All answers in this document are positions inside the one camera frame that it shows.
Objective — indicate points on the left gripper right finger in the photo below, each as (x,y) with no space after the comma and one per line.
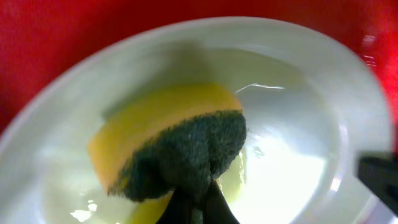
(214,207)

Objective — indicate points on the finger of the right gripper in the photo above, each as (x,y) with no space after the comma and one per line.
(378,172)

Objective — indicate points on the pale green plate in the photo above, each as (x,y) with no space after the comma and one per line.
(312,107)

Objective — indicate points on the yellow green sponge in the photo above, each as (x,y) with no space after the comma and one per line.
(175,138)

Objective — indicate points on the red plastic tray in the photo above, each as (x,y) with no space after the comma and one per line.
(40,39)

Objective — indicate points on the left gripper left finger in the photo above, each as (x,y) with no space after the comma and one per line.
(179,209)

